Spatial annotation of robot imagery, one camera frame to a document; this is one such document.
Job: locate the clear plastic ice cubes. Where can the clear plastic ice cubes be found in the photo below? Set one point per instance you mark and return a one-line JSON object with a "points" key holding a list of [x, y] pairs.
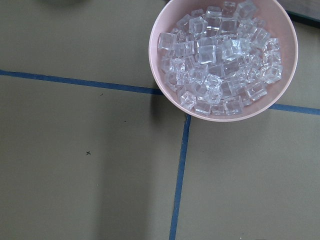
{"points": [[221, 59]]}

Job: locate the pink bowl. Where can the pink bowl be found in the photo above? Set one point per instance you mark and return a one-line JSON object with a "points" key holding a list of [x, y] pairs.
{"points": [[278, 24]]}

